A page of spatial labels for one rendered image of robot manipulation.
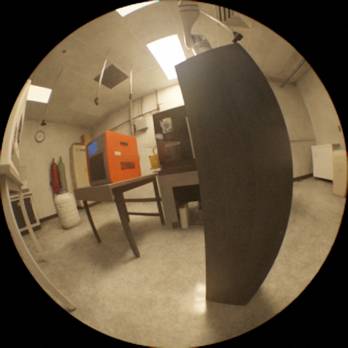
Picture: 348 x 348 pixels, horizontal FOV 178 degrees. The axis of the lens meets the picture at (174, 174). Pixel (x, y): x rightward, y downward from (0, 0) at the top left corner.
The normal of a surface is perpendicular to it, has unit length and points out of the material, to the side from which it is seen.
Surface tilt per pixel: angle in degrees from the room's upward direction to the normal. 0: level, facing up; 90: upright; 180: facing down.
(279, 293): 0
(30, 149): 90
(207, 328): 0
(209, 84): 90
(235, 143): 90
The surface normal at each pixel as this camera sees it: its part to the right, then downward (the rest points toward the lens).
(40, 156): 0.94, -0.14
